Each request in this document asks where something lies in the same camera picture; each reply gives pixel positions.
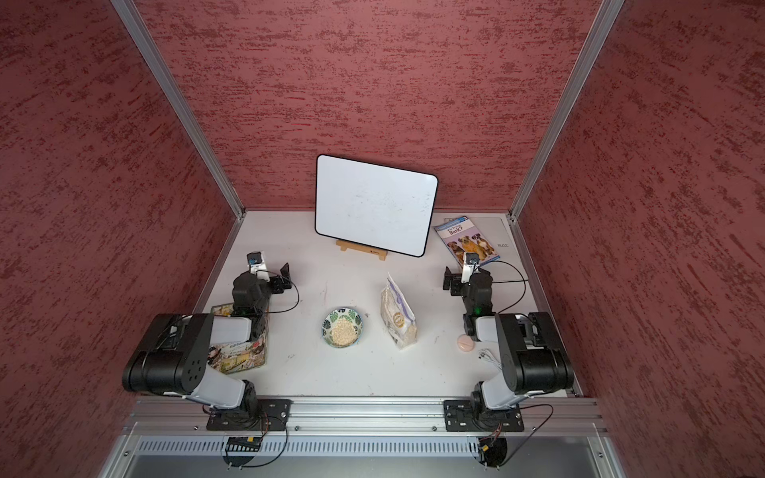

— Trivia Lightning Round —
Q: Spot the instant oatmeal bag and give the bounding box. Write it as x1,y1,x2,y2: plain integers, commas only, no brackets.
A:
381,275,418,350

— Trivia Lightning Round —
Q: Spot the green leaf pattern bowl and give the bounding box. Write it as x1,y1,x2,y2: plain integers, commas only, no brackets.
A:
321,308,364,349

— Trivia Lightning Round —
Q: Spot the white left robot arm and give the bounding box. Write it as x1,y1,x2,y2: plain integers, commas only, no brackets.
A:
122,253,297,427

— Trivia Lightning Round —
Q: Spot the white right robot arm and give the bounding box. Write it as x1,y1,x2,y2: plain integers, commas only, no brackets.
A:
442,268,575,422

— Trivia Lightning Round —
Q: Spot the dog picture book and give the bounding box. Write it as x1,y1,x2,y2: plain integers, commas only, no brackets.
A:
433,216,500,267

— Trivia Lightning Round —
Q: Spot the pink round puff case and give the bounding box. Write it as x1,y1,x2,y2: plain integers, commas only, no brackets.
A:
457,335,475,353

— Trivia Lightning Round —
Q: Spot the wooden easel stand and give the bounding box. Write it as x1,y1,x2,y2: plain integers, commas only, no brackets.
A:
336,239,388,261

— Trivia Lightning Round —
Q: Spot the colourful comic magazine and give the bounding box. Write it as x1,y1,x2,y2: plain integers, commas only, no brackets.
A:
207,304,268,374

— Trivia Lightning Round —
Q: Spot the white board black frame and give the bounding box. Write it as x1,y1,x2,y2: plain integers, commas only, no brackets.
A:
315,155,439,257

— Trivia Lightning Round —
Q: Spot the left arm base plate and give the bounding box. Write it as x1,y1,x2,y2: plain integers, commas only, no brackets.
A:
206,398,293,433

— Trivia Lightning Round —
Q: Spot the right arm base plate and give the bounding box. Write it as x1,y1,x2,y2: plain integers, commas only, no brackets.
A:
442,400,524,433

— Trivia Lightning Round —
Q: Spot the aluminium front rail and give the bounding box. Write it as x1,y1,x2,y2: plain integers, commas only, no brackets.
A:
105,396,613,473

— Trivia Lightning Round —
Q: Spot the left aluminium corner post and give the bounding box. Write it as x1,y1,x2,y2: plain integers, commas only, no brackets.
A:
111,0,246,221

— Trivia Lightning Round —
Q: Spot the aluminium corner post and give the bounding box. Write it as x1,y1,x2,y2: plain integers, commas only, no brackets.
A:
111,0,246,221
508,0,625,224

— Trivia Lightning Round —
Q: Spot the right aluminium corner post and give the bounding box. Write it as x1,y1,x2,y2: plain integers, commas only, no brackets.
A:
508,0,625,224

